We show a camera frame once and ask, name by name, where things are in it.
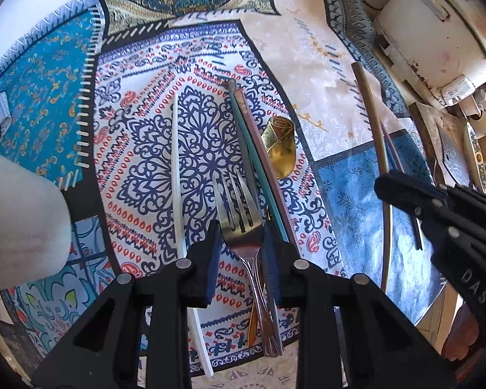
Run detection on patterned blue patchwork table mat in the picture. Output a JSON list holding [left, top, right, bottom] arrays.
[[0, 0, 430, 376]]

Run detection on patterned metal cleaver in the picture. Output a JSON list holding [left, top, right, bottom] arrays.
[[436, 125, 470, 187]]

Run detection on wooden cutting board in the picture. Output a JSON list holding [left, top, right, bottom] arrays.
[[409, 102, 486, 193]]

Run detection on silver metal fork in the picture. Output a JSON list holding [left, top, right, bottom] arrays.
[[212, 175, 281, 357]]

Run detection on teal green chopstick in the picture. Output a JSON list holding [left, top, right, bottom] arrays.
[[227, 90, 291, 244]]

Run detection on grey metal chopstick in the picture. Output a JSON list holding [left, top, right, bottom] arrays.
[[226, 78, 260, 206]]

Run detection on olive brown chopstick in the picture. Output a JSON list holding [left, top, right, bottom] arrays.
[[351, 62, 393, 292]]

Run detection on white ceramic utensil cup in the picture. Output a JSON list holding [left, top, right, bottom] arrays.
[[0, 155, 72, 290]]

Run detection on white rice cooker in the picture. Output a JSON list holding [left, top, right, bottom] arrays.
[[374, 0, 486, 109]]

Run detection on gold metal spoon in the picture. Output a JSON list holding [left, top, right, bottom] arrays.
[[255, 116, 296, 342]]

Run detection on white plastic chopstick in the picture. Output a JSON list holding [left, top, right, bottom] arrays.
[[170, 96, 215, 378]]

